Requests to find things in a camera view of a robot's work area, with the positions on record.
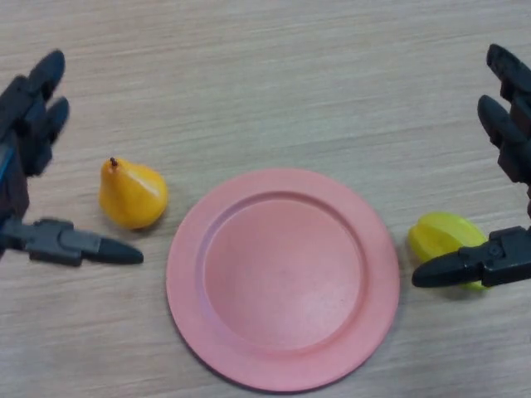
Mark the pink round plate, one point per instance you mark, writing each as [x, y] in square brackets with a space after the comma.
[282, 282]

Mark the yellow pear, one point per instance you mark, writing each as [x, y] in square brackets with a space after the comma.
[132, 197]

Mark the yellow-green starfruit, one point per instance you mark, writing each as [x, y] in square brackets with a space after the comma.
[435, 236]

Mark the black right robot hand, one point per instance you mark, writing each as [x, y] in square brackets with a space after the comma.
[506, 257]

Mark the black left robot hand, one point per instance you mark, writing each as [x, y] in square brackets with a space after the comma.
[33, 137]

